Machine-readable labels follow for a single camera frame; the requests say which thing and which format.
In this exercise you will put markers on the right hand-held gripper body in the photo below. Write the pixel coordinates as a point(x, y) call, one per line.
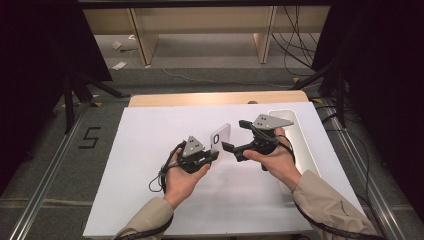
point(270, 121)

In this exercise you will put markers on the light wooden desk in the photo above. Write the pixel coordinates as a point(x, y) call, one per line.
point(200, 16)

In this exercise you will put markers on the person's right hand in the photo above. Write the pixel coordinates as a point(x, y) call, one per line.
point(280, 163)

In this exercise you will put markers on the white foam board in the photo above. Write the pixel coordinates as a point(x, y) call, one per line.
point(150, 133)

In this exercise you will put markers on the black metal stand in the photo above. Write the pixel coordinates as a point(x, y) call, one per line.
point(71, 100)
point(338, 90)

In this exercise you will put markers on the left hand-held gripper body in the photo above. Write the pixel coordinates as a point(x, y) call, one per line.
point(192, 150)

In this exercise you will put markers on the white plastic bin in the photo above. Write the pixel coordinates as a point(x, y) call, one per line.
point(300, 143)

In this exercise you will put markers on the person's left hand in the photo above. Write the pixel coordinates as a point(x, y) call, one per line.
point(183, 185)

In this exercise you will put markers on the dark curtain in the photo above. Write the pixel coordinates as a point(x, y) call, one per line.
point(36, 66)
point(386, 83)

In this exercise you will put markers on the white paper scrap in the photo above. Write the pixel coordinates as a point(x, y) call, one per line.
point(119, 65)
point(116, 45)

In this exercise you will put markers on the iridescent phone case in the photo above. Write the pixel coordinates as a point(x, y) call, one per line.
point(224, 136)

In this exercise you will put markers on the aluminium floor rail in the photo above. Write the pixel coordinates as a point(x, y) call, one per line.
point(366, 180)
point(46, 180)

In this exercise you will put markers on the light wooden table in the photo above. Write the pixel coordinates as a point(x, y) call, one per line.
point(216, 98)

